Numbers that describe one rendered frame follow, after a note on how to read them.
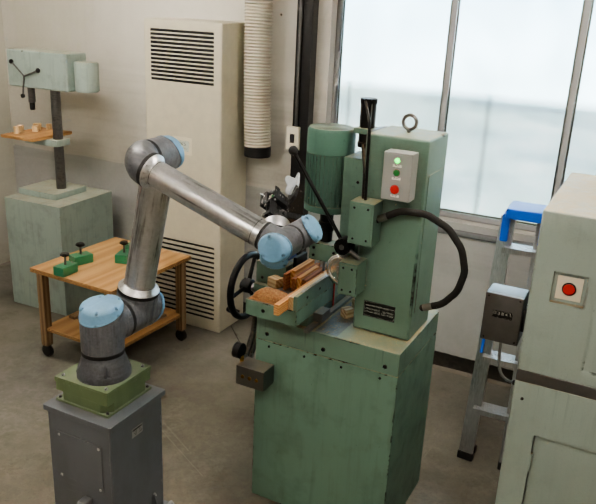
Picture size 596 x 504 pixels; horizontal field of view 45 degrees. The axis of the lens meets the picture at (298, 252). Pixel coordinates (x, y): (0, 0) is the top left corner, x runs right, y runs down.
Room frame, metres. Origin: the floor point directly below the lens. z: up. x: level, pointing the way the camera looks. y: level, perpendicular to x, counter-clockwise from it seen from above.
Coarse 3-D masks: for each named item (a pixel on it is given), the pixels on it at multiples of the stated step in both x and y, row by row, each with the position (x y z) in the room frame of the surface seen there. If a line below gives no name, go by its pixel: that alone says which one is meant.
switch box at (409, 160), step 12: (384, 156) 2.33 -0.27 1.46; (396, 156) 2.31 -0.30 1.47; (408, 156) 2.29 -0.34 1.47; (384, 168) 2.32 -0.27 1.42; (396, 168) 2.30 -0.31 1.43; (408, 168) 2.29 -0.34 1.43; (384, 180) 2.32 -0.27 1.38; (396, 180) 2.30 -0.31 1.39; (408, 180) 2.28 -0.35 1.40; (384, 192) 2.32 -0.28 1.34; (408, 192) 2.28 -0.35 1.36
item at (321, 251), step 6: (312, 246) 2.58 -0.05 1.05; (318, 246) 2.58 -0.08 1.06; (324, 246) 2.57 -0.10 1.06; (330, 246) 2.55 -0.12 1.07; (312, 252) 2.59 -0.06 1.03; (318, 252) 2.58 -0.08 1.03; (324, 252) 2.56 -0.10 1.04; (330, 252) 2.55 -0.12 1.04; (336, 252) 2.54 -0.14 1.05; (312, 258) 2.59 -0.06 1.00; (318, 258) 2.57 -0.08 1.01; (324, 258) 2.56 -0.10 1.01
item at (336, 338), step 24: (336, 312) 2.55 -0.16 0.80; (432, 312) 2.59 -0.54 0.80; (264, 336) 2.46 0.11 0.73; (288, 336) 2.42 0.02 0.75; (312, 336) 2.37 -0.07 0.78; (336, 336) 2.34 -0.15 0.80; (360, 336) 2.35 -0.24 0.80; (384, 336) 2.36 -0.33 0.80; (360, 360) 2.28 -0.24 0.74; (384, 360) 2.24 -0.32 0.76; (408, 360) 2.31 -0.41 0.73
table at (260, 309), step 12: (288, 288) 2.53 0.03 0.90; (336, 288) 2.61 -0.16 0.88; (252, 300) 2.40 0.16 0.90; (312, 300) 2.43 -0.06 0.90; (324, 300) 2.52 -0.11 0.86; (252, 312) 2.40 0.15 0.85; (264, 312) 2.37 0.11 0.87; (288, 312) 2.33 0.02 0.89; (300, 312) 2.34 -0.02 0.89; (312, 312) 2.43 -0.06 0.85; (288, 324) 2.33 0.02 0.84
